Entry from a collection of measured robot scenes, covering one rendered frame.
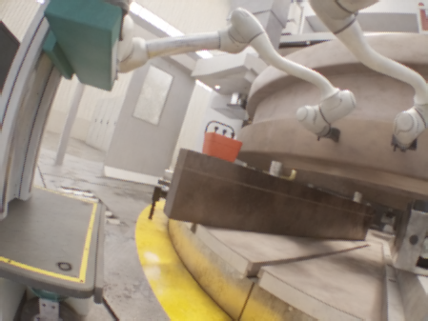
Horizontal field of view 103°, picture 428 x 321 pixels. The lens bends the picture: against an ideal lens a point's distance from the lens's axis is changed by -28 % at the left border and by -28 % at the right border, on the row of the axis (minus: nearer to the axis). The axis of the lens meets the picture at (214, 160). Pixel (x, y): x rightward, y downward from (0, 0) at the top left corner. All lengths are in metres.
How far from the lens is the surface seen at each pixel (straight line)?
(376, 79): 1.69
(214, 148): 1.27
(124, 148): 4.14
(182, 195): 1.23
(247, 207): 1.43
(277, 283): 0.92
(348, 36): 0.82
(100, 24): 0.50
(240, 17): 1.17
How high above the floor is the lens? 0.63
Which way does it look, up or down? 2 degrees up
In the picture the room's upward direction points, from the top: 16 degrees clockwise
